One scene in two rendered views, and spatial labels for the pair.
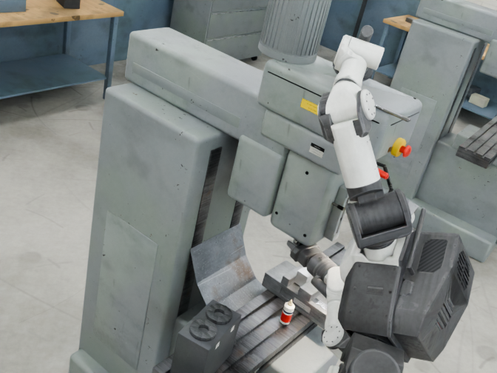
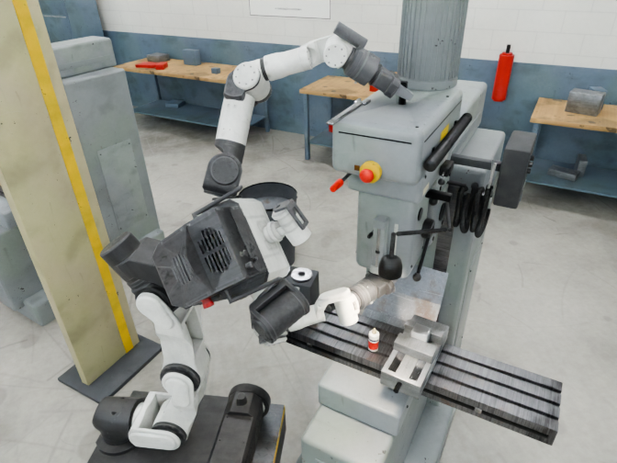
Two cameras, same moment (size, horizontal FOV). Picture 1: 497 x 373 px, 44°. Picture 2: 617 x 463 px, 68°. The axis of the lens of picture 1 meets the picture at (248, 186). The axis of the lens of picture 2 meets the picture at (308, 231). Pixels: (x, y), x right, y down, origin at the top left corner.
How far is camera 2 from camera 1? 2.25 m
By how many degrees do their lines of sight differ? 73
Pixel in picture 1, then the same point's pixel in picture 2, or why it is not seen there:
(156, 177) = not seen: hidden behind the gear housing
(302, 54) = (405, 76)
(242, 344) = (325, 325)
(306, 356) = (358, 385)
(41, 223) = (511, 276)
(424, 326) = (158, 254)
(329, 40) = not seen: outside the picture
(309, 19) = (408, 39)
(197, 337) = not seen: hidden behind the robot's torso
